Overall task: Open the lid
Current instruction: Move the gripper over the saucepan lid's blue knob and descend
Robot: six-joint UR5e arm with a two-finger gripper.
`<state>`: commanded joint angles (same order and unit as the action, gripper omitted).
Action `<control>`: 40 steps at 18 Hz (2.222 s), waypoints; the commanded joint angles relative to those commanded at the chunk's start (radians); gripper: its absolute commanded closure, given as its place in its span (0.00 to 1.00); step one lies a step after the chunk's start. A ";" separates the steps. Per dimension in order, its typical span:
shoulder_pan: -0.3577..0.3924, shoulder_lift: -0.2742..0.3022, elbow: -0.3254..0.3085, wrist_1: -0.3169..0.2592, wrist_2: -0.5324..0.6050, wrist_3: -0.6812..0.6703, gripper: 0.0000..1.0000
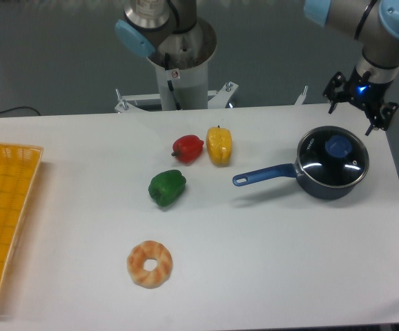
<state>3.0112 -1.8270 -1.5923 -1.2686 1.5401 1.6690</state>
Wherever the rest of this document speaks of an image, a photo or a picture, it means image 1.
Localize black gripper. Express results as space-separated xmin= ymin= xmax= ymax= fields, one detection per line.
xmin=322 ymin=64 xmax=399 ymax=136

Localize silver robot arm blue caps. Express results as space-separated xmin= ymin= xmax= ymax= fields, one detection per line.
xmin=115 ymin=1 xmax=399 ymax=130

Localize glass lid blue knob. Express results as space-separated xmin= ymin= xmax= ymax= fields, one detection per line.
xmin=298 ymin=126 xmax=369 ymax=187

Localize yellow bell pepper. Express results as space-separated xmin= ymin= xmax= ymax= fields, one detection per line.
xmin=206 ymin=126 xmax=233 ymax=166

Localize red bell pepper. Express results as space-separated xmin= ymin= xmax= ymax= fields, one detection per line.
xmin=171 ymin=134 xmax=204 ymax=164

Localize green bell pepper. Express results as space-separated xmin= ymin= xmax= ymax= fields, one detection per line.
xmin=148 ymin=170 xmax=186 ymax=208

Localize blue saucepan with handle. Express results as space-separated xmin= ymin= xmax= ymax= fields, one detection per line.
xmin=232 ymin=126 xmax=371 ymax=201

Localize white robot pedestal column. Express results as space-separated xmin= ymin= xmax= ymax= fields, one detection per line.
xmin=148 ymin=57 xmax=208 ymax=111

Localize white metal base frame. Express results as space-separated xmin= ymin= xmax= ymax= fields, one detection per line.
xmin=114 ymin=81 xmax=309 ymax=114

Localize glazed ring doughnut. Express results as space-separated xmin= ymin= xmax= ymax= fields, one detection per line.
xmin=126 ymin=241 xmax=173 ymax=289

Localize black cable on floor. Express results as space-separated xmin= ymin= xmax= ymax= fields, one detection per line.
xmin=0 ymin=106 xmax=41 ymax=116

